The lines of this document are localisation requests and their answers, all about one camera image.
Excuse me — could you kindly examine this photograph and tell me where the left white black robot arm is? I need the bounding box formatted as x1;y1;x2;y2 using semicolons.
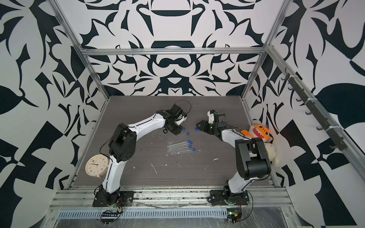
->
101;104;187;196

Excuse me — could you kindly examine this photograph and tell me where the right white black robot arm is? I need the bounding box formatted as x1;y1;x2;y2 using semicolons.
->
196;110;271;194

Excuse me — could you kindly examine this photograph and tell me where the test tube front most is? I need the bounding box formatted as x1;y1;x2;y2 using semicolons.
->
170;148;195;154

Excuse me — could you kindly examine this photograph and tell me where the orange shark plush toy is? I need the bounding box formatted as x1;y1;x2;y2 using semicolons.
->
241;124;270;142

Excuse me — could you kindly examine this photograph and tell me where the cream plush toy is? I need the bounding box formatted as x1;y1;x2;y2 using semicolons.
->
264;142;280;167

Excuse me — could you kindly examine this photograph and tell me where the beige round alarm clock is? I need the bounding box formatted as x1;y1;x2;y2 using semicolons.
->
85;154;110;178

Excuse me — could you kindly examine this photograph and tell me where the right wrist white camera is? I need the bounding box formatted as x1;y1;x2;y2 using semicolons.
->
207;110;217;124

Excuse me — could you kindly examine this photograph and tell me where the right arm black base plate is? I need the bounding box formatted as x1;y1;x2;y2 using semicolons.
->
207;190;250;206

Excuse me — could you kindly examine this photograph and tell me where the aluminium frame front rail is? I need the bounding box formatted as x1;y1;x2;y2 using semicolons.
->
50;186;293;209

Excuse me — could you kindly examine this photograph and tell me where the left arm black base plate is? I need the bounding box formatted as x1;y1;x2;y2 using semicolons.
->
92;189;135;207

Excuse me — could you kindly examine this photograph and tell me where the black wall hook rail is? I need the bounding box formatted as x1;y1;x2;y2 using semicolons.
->
282;69;348;151

